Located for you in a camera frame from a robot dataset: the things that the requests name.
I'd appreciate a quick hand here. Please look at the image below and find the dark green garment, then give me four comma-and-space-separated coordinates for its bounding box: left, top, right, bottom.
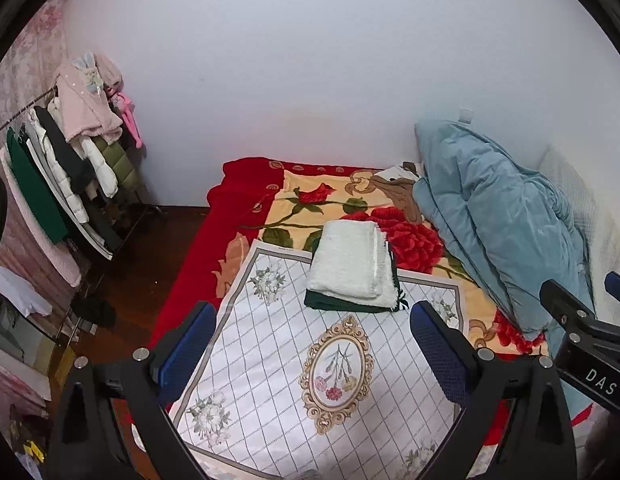
304, 240, 409, 315

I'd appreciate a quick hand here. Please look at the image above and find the red floral blanket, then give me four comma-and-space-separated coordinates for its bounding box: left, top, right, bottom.
150, 156, 598, 447

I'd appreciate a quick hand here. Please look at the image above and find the white checked printed sheet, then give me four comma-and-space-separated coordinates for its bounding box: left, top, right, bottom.
169, 240, 473, 480

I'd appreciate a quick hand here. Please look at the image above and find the white fluffy garment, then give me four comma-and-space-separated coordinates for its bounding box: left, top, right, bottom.
306, 220, 397, 309

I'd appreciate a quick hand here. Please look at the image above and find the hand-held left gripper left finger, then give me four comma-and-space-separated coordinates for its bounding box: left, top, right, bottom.
44, 301, 219, 480

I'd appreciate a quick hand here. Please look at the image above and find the light blue quilt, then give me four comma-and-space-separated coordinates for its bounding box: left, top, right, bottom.
412, 119, 607, 411

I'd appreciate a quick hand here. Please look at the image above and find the pink plush toy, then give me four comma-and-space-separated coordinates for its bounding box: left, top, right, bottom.
106, 85, 143, 150

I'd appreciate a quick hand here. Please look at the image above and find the pale pink fluffy coat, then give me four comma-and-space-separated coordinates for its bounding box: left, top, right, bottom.
0, 147, 83, 289

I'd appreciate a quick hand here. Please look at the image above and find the black coat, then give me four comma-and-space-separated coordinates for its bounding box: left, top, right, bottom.
34, 105, 93, 197

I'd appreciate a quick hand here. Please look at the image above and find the black item on floor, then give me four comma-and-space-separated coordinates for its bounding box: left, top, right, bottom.
72, 294, 117, 330

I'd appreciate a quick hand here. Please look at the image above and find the green hanging garment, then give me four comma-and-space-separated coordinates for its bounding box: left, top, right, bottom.
6, 127, 70, 246

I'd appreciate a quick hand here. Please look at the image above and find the pink floral curtain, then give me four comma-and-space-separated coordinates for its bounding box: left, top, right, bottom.
0, 0, 73, 141

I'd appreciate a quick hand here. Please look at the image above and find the metal clothes rack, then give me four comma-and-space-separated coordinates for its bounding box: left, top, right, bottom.
0, 87, 163, 261

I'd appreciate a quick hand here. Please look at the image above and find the olive puffer jacket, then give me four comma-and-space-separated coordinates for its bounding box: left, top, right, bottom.
97, 132, 140, 194

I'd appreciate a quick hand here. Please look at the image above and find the pink fluffy jacket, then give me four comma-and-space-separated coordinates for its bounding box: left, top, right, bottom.
54, 51, 124, 144

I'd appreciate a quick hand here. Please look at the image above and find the white pillow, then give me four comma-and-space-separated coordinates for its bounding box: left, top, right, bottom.
537, 147, 607, 281

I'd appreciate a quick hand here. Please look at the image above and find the brown and white garment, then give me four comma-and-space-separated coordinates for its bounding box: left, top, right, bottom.
372, 162, 427, 224

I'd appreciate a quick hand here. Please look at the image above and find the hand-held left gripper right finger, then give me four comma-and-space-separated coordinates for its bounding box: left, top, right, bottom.
410, 301, 577, 480

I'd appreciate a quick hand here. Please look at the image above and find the white cloth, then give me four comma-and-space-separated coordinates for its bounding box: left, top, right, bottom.
0, 265, 53, 319

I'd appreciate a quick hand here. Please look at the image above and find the white puffer jacket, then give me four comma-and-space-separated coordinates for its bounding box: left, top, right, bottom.
24, 97, 119, 225

